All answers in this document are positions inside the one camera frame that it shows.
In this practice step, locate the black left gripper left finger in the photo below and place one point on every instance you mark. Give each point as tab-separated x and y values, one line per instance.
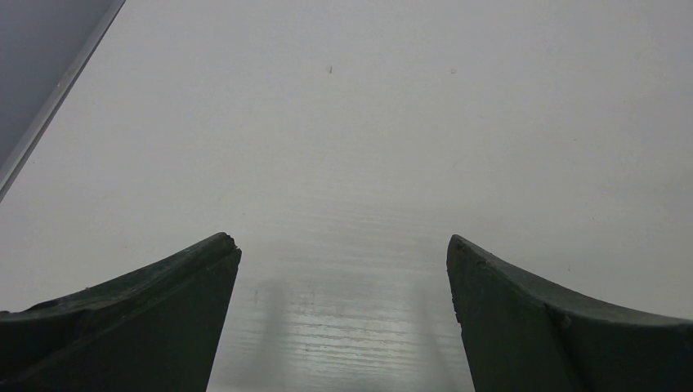
156	328

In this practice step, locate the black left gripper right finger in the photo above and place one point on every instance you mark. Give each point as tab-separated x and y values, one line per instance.
522	332

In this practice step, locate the aluminium left side rail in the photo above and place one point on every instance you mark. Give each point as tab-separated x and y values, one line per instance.
45	46

